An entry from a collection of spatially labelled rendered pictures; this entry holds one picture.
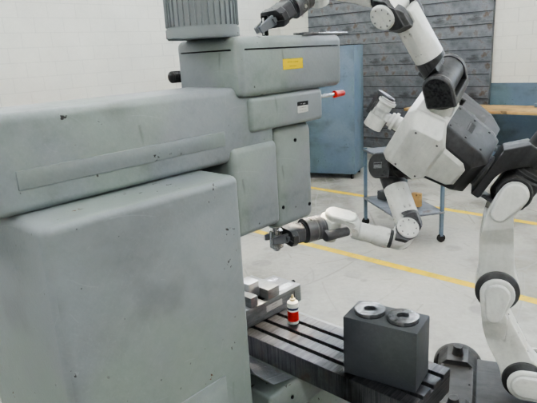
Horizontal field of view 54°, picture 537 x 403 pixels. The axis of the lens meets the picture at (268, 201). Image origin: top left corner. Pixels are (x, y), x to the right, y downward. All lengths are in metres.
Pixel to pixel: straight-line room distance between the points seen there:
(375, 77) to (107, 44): 4.71
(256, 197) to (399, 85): 8.52
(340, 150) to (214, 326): 6.59
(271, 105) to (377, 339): 0.73
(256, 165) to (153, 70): 7.95
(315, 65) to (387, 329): 0.81
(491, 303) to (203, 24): 1.30
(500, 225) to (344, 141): 6.00
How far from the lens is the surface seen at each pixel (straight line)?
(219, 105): 1.41
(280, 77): 1.55
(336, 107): 7.74
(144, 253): 1.16
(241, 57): 1.44
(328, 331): 1.90
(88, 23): 8.83
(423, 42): 1.69
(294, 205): 1.69
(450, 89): 1.72
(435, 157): 1.81
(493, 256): 1.96
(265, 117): 1.52
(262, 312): 1.97
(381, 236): 1.90
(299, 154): 1.68
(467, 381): 2.28
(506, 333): 2.08
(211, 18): 1.44
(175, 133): 1.32
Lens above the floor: 1.84
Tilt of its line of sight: 16 degrees down
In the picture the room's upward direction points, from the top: 3 degrees counter-clockwise
